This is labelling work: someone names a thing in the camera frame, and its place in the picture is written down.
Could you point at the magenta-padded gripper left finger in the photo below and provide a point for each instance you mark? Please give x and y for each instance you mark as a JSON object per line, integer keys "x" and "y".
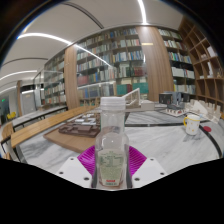
{"x": 71, "y": 170}

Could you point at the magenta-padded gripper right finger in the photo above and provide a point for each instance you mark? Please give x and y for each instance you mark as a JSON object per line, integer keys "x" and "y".
{"x": 150, "y": 170}

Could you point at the clear plastic bottle white cap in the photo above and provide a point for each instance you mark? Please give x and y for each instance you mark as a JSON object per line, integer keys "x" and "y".
{"x": 112, "y": 140}

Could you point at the curved wooden bench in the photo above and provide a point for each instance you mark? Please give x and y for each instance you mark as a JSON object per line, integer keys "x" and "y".
{"x": 43, "y": 125}

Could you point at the white mug yellow rim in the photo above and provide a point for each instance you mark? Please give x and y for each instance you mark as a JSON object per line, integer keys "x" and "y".
{"x": 192, "y": 125}

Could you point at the white ramp architectural model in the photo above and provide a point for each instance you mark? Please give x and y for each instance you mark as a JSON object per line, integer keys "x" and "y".
{"x": 138, "y": 101}

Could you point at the flat round red coaster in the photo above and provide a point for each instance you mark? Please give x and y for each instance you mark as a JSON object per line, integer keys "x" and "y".
{"x": 207, "y": 129}

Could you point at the dark grey building model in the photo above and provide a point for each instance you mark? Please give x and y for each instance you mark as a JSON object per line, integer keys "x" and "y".
{"x": 173, "y": 100}

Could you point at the white city block model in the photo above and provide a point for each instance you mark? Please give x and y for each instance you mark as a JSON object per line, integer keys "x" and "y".
{"x": 203, "y": 110}

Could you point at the yellow chair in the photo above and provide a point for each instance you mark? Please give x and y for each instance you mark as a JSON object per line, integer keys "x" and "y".
{"x": 11, "y": 115}

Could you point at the tall wooden bookshelf with books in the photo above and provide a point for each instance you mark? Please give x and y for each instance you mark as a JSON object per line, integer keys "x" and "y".
{"x": 126, "y": 66}

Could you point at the wooden cubby shelf unit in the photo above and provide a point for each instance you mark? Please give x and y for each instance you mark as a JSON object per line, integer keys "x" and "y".
{"x": 206, "y": 76}

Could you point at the ceiling light strips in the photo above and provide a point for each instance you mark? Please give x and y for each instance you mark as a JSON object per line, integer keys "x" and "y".
{"x": 43, "y": 35}

